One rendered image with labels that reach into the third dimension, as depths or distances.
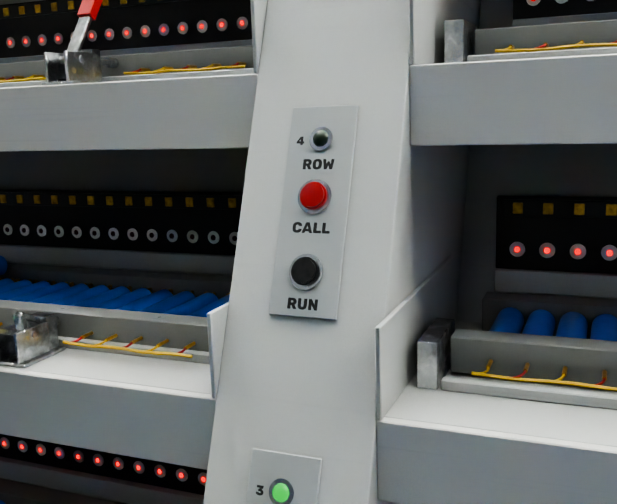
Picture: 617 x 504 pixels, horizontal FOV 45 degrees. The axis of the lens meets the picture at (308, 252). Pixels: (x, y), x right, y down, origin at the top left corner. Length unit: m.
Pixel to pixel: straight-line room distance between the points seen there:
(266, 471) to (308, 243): 0.13
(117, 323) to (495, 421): 0.26
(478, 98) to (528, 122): 0.03
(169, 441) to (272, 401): 0.08
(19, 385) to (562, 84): 0.37
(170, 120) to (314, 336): 0.18
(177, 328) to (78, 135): 0.15
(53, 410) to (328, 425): 0.19
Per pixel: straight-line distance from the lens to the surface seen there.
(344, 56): 0.44
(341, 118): 0.43
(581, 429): 0.40
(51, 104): 0.55
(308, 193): 0.41
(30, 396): 0.51
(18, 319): 0.53
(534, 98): 0.42
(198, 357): 0.49
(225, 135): 0.47
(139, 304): 0.57
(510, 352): 0.44
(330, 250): 0.41
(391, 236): 0.40
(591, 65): 0.42
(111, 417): 0.47
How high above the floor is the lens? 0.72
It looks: 9 degrees up
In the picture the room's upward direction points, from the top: 6 degrees clockwise
